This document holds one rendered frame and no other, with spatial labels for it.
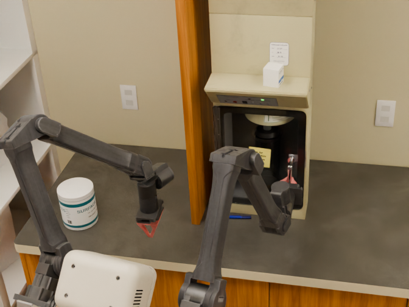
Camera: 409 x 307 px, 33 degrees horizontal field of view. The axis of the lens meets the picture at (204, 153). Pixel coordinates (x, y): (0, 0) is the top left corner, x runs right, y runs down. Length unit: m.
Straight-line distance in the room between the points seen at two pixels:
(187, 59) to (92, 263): 0.76
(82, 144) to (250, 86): 0.56
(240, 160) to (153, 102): 1.16
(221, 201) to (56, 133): 0.48
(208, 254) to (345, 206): 0.94
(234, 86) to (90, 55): 0.89
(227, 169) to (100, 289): 0.43
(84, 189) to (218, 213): 0.84
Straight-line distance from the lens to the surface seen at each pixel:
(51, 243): 1.89
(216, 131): 2.33
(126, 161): 2.03
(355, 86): 2.69
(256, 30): 2.15
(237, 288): 2.40
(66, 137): 1.91
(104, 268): 1.68
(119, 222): 2.54
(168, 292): 2.49
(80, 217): 2.49
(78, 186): 2.49
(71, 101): 3.00
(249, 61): 2.20
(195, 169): 2.34
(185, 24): 2.09
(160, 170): 2.14
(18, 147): 1.82
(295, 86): 2.14
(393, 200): 2.64
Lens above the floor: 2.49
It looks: 33 degrees down
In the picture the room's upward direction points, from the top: 3 degrees counter-clockwise
